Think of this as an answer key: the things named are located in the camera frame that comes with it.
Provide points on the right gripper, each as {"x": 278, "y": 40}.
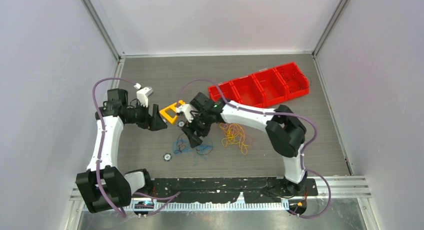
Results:
{"x": 200, "y": 132}

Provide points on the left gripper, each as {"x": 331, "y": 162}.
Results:
{"x": 154, "y": 122}

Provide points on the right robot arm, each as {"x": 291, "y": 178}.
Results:
{"x": 286, "y": 133}

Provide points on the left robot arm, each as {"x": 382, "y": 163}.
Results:
{"x": 102, "y": 186}

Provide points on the red compartment bin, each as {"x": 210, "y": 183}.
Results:
{"x": 267, "y": 87}

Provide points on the yellow triangle frame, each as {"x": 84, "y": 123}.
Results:
{"x": 169, "y": 113}

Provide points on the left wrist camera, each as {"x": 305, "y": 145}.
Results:
{"x": 143, "y": 93}

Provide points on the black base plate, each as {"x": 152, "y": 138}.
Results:
{"x": 227, "y": 189}

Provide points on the white slotted cable duct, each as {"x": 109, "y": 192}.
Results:
{"x": 238, "y": 205}

